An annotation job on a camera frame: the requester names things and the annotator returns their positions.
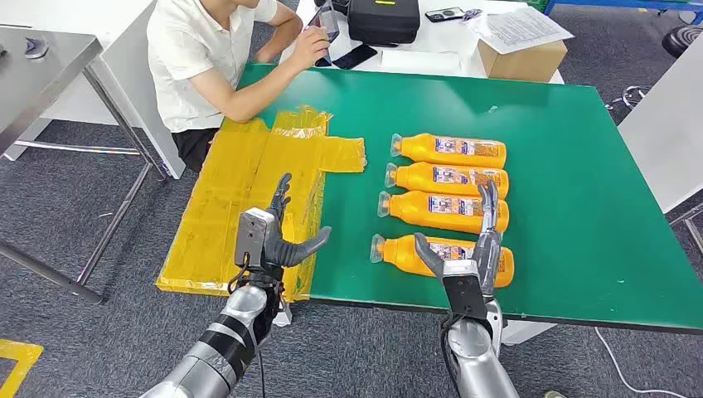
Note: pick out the smartphone in dark case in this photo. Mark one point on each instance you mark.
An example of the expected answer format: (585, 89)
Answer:
(444, 14)

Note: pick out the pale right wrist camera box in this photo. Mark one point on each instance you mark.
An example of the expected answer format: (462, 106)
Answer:
(464, 291)

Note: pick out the metal furniture legs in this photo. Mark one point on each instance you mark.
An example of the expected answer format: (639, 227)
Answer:
(686, 214)

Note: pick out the black round stool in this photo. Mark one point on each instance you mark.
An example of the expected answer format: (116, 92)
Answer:
(684, 41)

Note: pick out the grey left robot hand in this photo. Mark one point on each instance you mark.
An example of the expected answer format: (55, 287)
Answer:
(280, 250)

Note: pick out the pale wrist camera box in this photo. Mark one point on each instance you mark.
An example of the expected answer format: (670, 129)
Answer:
(250, 236)
(464, 291)

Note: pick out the person's right hand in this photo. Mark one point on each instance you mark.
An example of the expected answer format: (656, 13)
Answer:
(308, 48)

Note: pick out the white board panel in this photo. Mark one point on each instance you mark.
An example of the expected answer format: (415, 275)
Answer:
(664, 126)

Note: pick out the black smartphone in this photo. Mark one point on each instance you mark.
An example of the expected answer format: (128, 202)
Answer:
(355, 56)

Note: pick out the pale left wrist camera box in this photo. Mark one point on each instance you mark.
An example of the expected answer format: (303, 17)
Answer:
(250, 236)

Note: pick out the green plastic crate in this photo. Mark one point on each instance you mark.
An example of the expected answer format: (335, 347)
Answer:
(538, 4)

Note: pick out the yellow taped cardboard mat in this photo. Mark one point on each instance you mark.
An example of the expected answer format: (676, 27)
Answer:
(230, 219)

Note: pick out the black tablet on stand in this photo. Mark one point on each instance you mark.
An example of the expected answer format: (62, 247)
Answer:
(328, 22)

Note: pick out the printed paper sheet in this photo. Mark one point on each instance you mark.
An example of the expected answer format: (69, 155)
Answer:
(522, 30)

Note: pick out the brown cardboard box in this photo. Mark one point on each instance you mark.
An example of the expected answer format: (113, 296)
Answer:
(522, 65)

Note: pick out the white table foot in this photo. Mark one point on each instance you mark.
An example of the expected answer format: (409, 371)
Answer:
(530, 331)
(284, 318)

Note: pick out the steel table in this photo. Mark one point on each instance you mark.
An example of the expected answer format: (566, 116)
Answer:
(33, 93)

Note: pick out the black carry case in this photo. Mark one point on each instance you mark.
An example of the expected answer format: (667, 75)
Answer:
(384, 22)

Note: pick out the black device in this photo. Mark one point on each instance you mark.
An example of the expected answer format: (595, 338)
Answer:
(335, 4)

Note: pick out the purple key bunch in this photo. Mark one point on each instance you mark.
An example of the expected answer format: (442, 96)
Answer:
(471, 15)

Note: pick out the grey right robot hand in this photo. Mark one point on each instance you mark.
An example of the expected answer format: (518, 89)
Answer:
(487, 258)

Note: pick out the person's right forearm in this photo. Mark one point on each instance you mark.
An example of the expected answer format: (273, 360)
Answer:
(258, 93)

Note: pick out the orange detergent bottle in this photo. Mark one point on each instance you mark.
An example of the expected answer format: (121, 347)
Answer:
(417, 211)
(417, 149)
(417, 178)
(406, 255)

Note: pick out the blue shelf frame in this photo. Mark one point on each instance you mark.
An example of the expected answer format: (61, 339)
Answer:
(631, 4)

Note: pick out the person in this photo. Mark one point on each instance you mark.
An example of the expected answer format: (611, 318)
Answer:
(192, 60)

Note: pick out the person's left forearm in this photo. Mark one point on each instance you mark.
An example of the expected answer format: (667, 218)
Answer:
(283, 38)

